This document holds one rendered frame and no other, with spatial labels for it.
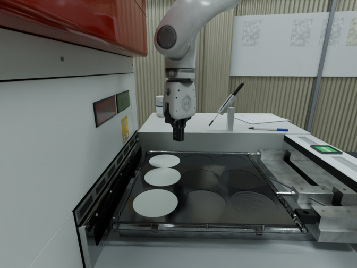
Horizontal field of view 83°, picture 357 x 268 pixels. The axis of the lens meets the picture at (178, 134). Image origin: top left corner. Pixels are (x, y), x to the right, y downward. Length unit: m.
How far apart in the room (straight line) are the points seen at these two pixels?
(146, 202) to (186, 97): 0.29
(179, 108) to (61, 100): 0.31
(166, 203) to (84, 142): 0.22
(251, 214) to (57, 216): 0.35
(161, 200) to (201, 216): 0.10
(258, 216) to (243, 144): 0.37
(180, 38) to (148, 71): 2.64
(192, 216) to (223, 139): 0.39
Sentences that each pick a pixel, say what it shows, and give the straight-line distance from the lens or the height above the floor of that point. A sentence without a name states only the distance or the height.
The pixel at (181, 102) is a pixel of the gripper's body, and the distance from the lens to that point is 0.55.
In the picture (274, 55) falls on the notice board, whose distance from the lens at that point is 3.00.
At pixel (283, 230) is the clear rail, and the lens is 0.46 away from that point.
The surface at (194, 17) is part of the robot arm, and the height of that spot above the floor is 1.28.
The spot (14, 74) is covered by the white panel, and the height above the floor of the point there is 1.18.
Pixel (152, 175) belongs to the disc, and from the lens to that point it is 0.58.
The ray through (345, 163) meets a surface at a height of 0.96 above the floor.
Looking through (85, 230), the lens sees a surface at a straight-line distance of 0.39.
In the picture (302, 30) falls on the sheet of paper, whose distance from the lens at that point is 3.11.
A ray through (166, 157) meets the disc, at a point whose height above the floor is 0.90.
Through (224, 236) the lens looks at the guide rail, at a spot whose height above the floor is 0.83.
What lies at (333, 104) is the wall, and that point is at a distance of 3.33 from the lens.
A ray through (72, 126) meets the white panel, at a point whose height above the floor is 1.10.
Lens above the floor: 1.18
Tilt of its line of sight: 18 degrees down
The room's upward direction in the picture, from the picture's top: straight up
